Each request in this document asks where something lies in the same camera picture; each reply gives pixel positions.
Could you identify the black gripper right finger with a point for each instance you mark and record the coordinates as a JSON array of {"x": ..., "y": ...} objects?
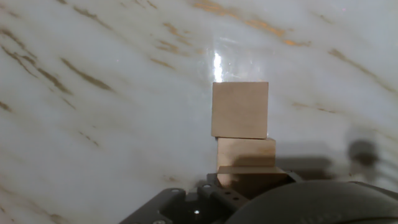
[{"x": 295, "y": 175}]

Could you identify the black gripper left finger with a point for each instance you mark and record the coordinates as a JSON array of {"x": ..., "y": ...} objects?
[{"x": 192, "y": 205}]

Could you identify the large wooden cube block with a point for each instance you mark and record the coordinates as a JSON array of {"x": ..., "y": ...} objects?
[
  {"x": 245, "y": 151},
  {"x": 252, "y": 183},
  {"x": 239, "y": 110}
]

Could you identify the marble pattern board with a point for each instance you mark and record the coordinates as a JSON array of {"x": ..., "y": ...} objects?
[{"x": 93, "y": 124}]

